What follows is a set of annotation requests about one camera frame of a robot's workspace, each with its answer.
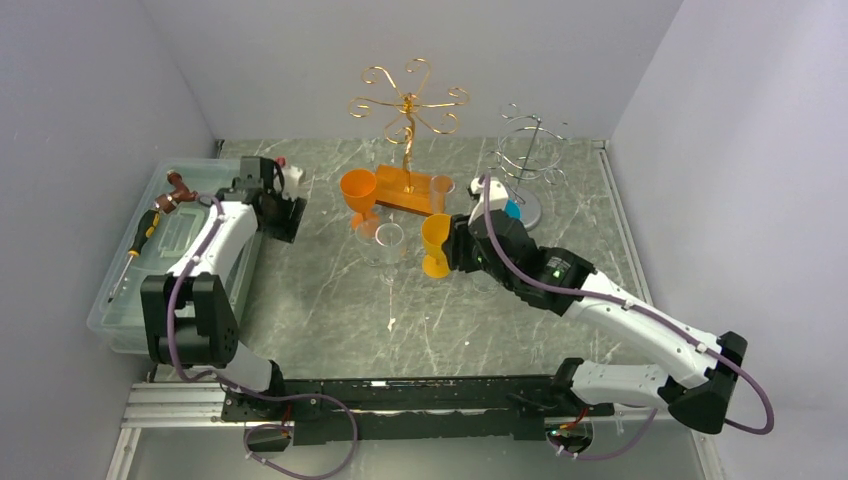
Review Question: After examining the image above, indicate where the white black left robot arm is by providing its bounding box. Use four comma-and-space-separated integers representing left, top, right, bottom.
140, 156, 307, 420

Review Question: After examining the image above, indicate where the orange plastic goblet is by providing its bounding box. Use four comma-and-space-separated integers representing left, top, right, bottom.
339, 169, 379, 230

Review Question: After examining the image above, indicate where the yellow plastic goblet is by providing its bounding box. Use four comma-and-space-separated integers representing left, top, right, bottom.
420, 214, 451, 279

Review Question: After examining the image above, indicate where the brown bronze faucet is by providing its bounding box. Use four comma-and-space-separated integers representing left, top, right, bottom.
154, 170, 199, 215

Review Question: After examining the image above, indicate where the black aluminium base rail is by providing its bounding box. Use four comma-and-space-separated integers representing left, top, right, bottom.
122, 375, 645, 453

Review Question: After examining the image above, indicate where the gold wire glass rack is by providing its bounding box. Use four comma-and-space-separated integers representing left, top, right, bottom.
347, 58, 471, 216

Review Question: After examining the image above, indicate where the black yellow screwdriver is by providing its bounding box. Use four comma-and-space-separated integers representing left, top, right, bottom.
107, 208, 161, 303

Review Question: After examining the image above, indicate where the clear wine glass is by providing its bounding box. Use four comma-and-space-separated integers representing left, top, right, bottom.
375, 222, 407, 286

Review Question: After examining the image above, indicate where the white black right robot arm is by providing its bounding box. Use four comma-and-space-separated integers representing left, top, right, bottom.
441, 211, 748, 434

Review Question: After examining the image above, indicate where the clear pink tinted glass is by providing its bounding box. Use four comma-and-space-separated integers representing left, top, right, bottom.
429, 175, 455, 214

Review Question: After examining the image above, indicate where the clear plastic storage box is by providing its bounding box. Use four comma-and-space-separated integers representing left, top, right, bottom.
87, 158, 239, 356

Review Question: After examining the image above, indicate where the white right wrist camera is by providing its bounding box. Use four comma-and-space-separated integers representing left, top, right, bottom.
468, 176, 510, 223

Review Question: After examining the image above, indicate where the blue plastic goblet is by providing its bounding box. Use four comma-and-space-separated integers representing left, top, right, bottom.
504, 200, 521, 220

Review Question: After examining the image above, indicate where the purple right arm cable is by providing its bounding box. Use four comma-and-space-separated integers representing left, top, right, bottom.
481, 174, 776, 463

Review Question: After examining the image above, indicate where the chrome wire glass rack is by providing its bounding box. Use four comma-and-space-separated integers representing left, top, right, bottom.
484, 103, 569, 231

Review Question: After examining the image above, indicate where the clear small glass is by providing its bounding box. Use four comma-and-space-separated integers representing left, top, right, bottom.
354, 219, 381, 267

